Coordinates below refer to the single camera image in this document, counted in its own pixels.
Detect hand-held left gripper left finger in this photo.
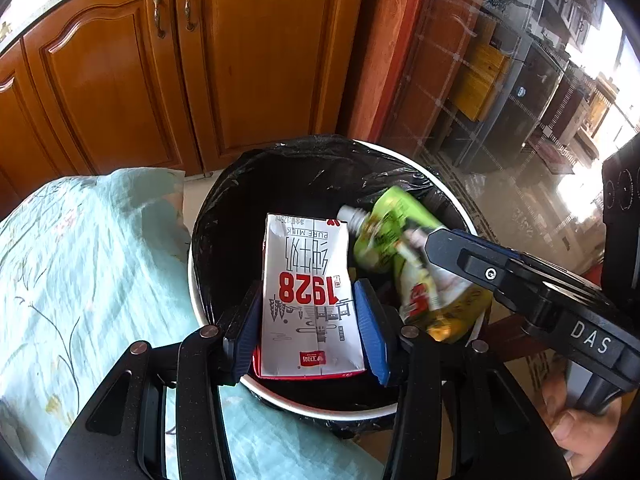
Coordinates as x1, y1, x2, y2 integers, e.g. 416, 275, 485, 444
45, 287, 263, 480

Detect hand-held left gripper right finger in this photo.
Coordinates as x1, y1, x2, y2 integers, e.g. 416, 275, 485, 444
352, 279, 573, 480

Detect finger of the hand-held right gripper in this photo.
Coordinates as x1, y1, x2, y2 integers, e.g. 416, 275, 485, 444
465, 232, 606, 302
424, 228, 553, 312

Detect red and white milk carton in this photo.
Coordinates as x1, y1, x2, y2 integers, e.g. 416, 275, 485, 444
251, 212, 367, 380

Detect green drink pouch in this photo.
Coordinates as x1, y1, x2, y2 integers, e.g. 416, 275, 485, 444
337, 186, 493, 343

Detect white bin with black liner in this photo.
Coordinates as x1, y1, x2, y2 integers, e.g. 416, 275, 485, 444
187, 134, 493, 441

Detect person's right hand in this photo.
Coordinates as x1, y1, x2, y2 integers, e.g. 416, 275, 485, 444
542, 370, 626, 476

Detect glass sliding door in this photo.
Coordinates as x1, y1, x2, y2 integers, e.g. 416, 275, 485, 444
380, 0, 640, 241

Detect teal floral tablecloth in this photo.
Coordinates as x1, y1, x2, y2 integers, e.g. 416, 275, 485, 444
0, 167, 386, 480

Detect wooden lower cabinets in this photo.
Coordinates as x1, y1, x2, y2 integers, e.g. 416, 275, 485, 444
0, 0, 381, 221

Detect white kitchen countertop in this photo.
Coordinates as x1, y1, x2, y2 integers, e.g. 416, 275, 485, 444
0, 0, 166, 56

